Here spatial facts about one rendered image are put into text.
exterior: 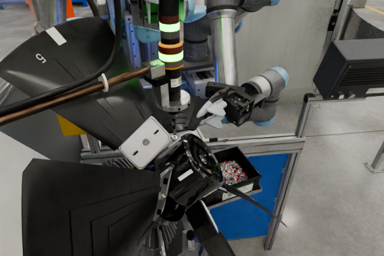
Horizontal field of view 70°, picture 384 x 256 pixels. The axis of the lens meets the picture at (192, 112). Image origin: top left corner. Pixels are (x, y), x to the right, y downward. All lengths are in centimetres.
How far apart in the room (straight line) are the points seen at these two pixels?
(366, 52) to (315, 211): 129
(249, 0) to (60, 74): 63
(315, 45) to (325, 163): 106
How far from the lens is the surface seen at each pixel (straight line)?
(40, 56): 52
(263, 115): 92
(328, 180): 236
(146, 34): 75
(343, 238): 207
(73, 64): 52
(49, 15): 110
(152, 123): 54
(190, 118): 69
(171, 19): 48
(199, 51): 133
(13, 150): 65
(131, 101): 53
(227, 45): 88
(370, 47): 113
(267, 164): 130
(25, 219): 26
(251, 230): 168
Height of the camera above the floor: 160
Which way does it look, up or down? 35 degrees down
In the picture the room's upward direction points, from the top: straight up
